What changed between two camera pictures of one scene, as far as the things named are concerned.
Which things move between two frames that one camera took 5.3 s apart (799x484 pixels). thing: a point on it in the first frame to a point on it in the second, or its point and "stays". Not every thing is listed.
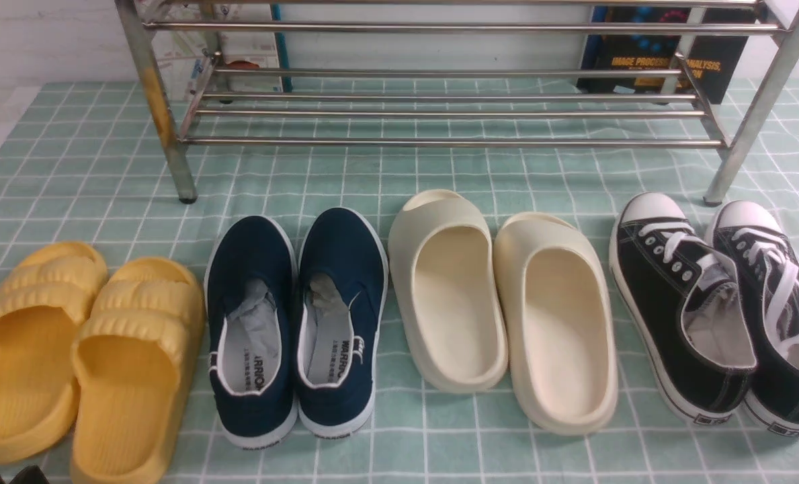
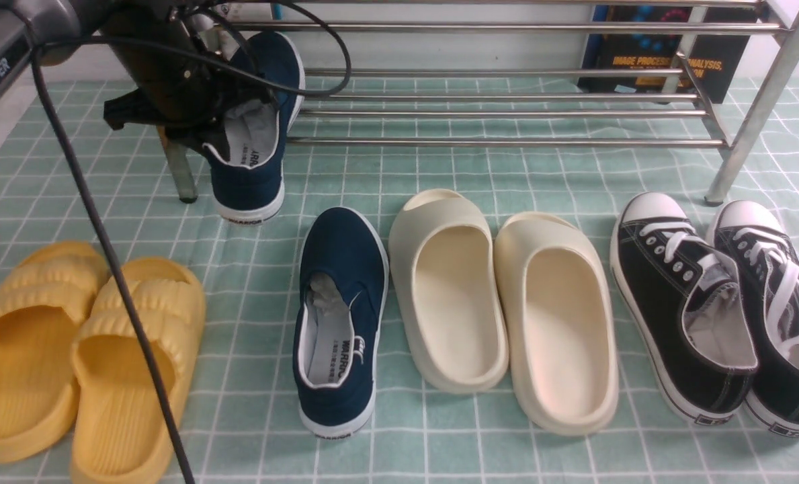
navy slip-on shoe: x=343 y=281 stays
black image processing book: x=721 y=62 stays
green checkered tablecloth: x=86 y=161 stays
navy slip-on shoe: x=250 y=284 to x=248 y=178
